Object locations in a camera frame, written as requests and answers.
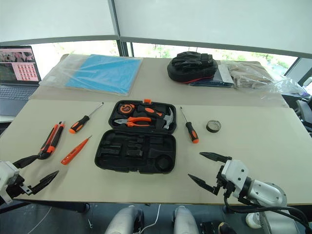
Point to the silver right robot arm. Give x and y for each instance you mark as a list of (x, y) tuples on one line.
[(268, 192)]

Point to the blue sheet stack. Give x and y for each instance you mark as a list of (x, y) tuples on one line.
[(104, 73)]

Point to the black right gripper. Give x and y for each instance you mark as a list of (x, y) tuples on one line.
[(225, 186)]

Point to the orange black screwdriver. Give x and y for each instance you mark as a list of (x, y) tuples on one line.
[(79, 123), (191, 130)]

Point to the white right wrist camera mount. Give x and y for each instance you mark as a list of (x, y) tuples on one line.
[(235, 174)]

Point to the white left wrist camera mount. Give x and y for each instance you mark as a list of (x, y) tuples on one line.
[(7, 174)]

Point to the black table support bar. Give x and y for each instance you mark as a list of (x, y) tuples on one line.
[(61, 206)]

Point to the grey rounded robot leg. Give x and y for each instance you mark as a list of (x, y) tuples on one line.
[(123, 220), (185, 220)]

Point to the black tool case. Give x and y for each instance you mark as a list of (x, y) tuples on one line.
[(136, 151)]

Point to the dark office chair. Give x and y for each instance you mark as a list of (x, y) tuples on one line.
[(304, 109)]

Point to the dark blue flat pouch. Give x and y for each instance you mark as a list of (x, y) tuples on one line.
[(212, 83)]

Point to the orange black tape measure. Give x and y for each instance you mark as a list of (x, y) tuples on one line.
[(125, 108)]

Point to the black gloves bundle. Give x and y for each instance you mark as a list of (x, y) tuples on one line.
[(190, 67)]

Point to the grey window frame post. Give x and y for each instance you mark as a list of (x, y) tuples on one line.
[(119, 29)]

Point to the clear plastic bag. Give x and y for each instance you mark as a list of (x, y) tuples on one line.
[(61, 70)]

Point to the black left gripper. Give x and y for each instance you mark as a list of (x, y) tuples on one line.
[(17, 186)]

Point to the open laptop computer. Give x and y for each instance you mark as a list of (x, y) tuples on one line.
[(17, 73)]

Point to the dark shoe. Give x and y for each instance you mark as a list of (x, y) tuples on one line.
[(225, 228)]

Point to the black electrical tape roll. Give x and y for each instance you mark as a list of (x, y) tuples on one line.
[(213, 126)]

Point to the orange voltage tester pen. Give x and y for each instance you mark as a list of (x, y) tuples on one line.
[(74, 152)]

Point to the orange black utility knife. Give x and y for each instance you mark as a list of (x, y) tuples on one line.
[(52, 140)]

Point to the white flat card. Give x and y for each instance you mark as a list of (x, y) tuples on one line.
[(225, 73)]

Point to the clear bag of beige cloth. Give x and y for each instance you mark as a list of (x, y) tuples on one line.
[(251, 75)]

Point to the white round caster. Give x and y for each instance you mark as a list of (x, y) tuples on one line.
[(253, 219)]

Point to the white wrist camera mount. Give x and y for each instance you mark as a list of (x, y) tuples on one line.
[(7, 174), (235, 174)]

